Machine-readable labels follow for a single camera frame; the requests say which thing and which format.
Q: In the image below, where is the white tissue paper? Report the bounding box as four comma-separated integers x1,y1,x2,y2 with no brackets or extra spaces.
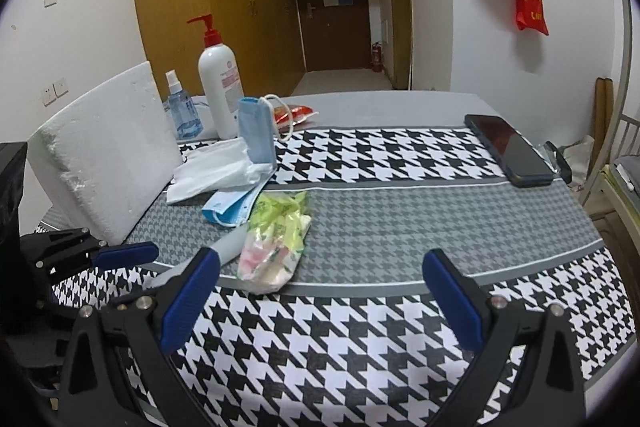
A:
166,138,273,205

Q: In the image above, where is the floral plastic bag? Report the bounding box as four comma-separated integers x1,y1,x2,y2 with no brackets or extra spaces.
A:
236,191,311,295

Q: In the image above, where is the grey sock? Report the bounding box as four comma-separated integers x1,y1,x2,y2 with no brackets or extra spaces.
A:
143,225,248,289

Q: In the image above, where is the white styrofoam box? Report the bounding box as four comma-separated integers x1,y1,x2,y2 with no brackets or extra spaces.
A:
27,62,182,245

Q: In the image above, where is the blue spray bottle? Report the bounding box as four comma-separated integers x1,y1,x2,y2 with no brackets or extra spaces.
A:
165,70,203,140

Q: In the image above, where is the houndstooth table mat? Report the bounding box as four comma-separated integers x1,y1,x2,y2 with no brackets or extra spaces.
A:
49,124,633,427

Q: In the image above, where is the white pump lotion bottle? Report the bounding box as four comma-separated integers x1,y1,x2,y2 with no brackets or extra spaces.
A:
188,14,244,140

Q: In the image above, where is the metal bunk bed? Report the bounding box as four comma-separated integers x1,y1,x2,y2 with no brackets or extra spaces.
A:
578,0,639,251

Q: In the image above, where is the black smartphone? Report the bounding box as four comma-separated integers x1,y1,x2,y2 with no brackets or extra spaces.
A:
464,114,554,187

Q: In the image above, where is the red snack packet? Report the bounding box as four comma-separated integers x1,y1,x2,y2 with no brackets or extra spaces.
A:
273,105,318,131

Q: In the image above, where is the red fire extinguisher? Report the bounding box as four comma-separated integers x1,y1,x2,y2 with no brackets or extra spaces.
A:
371,42,384,72

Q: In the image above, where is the dark brown entrance door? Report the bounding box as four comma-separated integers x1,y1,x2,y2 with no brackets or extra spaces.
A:
297,0,371,72

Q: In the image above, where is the white wall socket pair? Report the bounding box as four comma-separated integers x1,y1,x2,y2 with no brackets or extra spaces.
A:
40,77,68,107

